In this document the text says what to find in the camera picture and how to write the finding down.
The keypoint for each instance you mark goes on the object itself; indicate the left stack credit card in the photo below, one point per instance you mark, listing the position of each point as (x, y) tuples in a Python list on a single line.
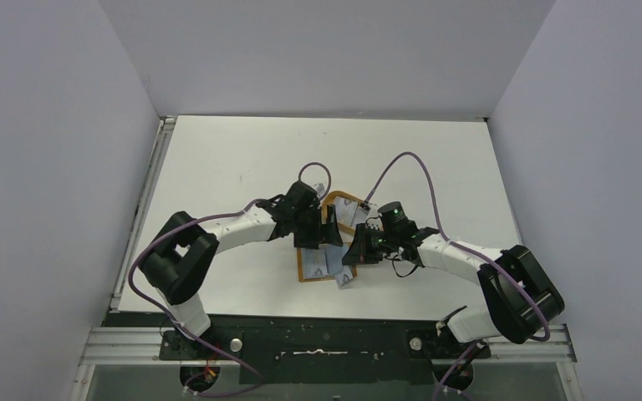
[(345, 210)]

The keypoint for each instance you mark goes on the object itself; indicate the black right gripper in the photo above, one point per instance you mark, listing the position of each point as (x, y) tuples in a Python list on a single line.
[(370, 243)]

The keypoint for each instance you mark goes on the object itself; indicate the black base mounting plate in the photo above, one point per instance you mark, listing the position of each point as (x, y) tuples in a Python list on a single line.
[(295, 350)]

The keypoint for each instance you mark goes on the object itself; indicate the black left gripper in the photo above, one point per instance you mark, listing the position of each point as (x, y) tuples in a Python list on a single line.
[(328, 234)]

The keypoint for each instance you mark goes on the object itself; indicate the tan oval tray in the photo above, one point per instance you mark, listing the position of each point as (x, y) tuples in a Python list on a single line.
[(373, 221)]

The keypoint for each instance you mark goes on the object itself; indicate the aluminium side rail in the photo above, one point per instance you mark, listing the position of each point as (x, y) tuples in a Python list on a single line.
[(162, 138)]

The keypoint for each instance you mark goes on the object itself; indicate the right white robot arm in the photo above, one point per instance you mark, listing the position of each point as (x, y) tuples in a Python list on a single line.
[(519, 297)]

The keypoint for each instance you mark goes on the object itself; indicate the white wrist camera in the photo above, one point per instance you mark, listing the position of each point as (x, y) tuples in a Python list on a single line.
[(368, 209), (319, 188)]

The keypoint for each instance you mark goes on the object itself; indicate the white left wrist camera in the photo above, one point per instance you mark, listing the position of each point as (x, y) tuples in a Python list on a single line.
[(319, 188)]

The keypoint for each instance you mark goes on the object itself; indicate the orange leather card holder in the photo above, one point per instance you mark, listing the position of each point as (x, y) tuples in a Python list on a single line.
[(299, 267)]

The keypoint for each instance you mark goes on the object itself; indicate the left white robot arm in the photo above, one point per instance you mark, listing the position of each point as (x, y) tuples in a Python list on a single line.
[(177, 261)]

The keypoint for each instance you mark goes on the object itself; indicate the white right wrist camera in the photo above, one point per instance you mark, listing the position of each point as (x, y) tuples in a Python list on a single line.
[(368, 209)]

